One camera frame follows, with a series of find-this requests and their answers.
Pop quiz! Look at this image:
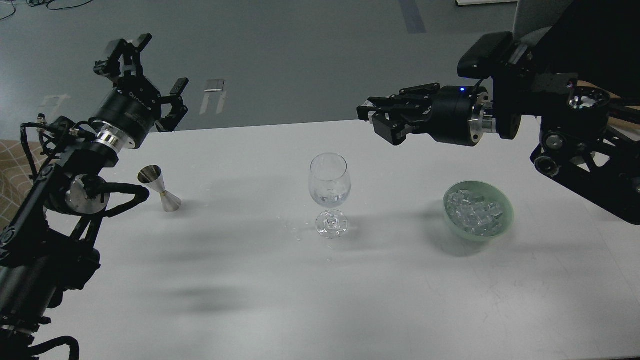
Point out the beige checked cushion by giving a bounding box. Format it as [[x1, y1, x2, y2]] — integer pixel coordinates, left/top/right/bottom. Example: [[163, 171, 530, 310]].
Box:
[[0, 139, 33, 231]]

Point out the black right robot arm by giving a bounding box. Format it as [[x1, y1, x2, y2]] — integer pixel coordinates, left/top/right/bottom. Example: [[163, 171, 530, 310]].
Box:
[[356, 32, 640, 225]]

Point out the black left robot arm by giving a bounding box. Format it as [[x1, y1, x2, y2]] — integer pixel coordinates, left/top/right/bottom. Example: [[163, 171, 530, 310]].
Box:
[[0, 33, 189, 360]]

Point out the pile of ice cubes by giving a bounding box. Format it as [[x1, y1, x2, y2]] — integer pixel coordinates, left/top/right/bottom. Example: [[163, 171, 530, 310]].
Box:
[[444, 188, 507, 238]]

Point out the steel double jigger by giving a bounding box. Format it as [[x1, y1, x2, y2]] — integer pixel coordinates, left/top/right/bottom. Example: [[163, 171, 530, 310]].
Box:
[[137, 165, 182, 213]]

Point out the seated person in black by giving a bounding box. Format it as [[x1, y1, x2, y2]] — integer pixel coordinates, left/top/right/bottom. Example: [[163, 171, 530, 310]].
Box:
[[534, 0, 640, 98]]

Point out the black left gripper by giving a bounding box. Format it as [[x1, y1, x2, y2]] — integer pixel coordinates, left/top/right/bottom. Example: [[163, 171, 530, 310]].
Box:
[[90, 33, 189, 150]]

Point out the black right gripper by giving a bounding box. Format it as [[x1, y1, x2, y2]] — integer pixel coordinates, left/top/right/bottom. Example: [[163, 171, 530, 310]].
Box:
[[356, 83, 498, 147]]

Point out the black floor cable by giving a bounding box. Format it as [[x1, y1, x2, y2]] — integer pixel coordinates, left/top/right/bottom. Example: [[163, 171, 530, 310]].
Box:
[[0, 0, 96, 21]]

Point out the green bowl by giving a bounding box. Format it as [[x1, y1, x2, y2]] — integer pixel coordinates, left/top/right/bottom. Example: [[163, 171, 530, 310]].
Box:
[[442, 180, 515, 243]]

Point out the clear wine glass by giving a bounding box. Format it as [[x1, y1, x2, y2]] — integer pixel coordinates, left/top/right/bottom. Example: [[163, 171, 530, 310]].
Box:
[[308, 152, 352, 239]]

